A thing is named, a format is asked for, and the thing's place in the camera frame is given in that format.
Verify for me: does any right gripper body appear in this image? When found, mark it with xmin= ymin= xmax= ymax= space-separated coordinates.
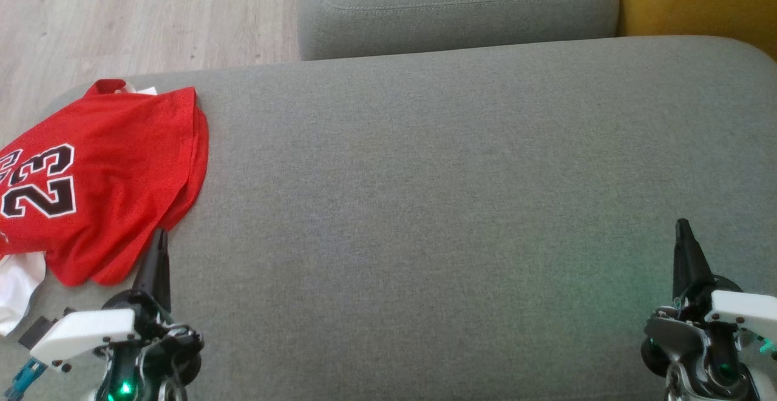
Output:
xmin=642 ymin=277 xmax=777 ymax=401

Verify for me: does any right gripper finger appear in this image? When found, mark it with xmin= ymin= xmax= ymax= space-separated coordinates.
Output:
xmin=673 ymin=220 xmax=685 ymax=302
xmin=680 ymin=220 xmax=716 ymax=305

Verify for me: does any red number 23 jersey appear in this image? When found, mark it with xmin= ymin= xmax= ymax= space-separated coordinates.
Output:
xmin=0 ymin=78 xmax=210 ymax=336

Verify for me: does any grey sofa seat cushion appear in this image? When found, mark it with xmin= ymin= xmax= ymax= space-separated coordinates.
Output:
xmin=296 ymin=0 xmax=620 ymax=62

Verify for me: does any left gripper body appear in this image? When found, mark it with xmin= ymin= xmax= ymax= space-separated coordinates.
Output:
xmin=30 ymin=289 xmax=204 ymax=401

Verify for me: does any large grey sofa seat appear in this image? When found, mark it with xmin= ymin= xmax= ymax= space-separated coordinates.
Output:
xmin=0 ymin=36 xmax=777 ymax=401

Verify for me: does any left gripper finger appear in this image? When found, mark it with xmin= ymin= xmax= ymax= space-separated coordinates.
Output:
xmin=161 ymin=231 xmax=172 ymax=312
xmin=132 ymin=229 xmax=166 ymax=305

